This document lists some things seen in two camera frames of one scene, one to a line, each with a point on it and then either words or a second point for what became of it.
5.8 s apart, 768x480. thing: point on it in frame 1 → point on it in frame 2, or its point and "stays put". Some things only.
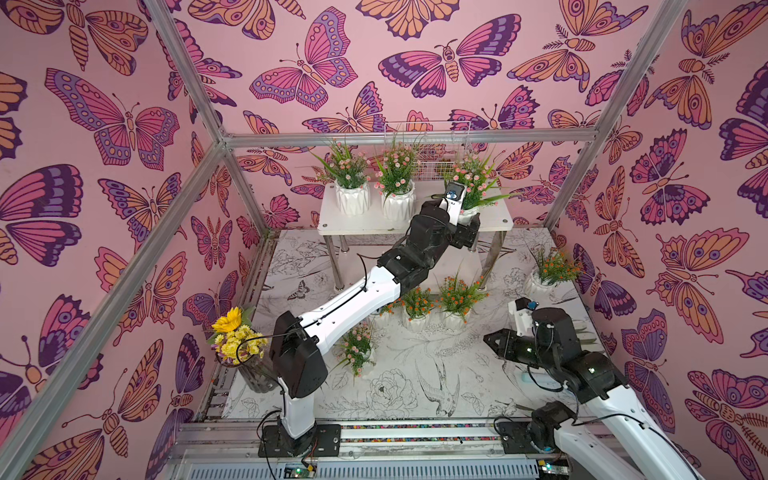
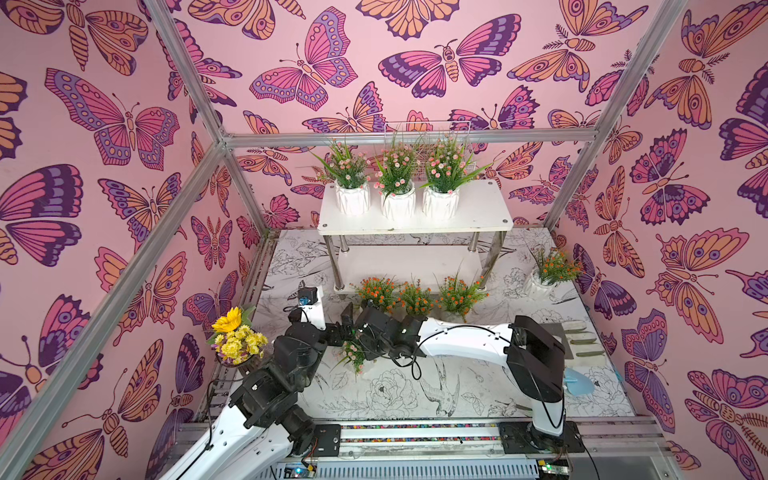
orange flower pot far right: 552,268 stays put
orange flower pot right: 457,299 stays put
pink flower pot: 359,350 stays put
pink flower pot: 478,172 → 447,165
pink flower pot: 349,170 stays put
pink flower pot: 395,174 stays put
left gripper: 462,237 → 336,338
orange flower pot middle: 416,306 stays put
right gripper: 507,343 → 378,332
